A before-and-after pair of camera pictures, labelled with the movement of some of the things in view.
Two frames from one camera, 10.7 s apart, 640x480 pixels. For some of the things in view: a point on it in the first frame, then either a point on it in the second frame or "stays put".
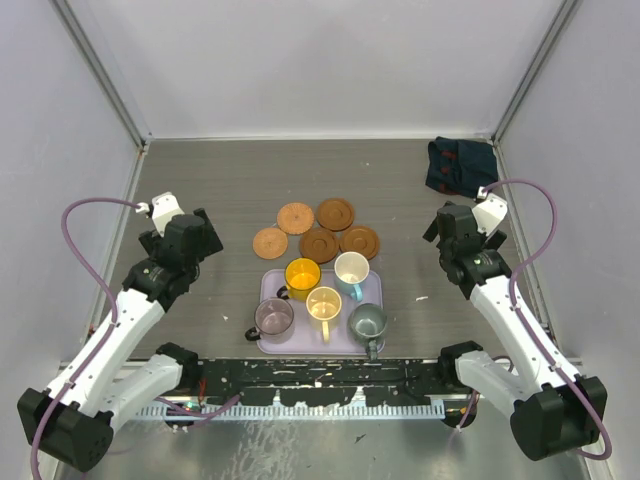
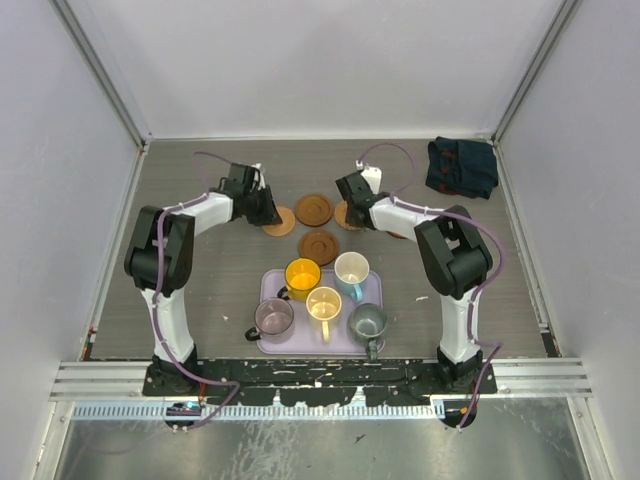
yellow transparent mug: [302, 275] stays put
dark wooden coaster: [335, 215] → [314, 210]
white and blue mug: [351, 269] stays put
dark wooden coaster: [359, 239] → [396, 234]
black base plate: [323, 382] stays put
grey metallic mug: [367, 324] stays put
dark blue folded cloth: [459, 166] stays put
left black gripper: [210, 245] → [268, 214]
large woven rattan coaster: [295, 218] → [340, 213]
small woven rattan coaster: [270, 243] → [281, 229]
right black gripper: [493, 243] → [348, 217]
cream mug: [323, 303] stays put
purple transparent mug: [274, 322] stays put
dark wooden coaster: [319, 244] stays put
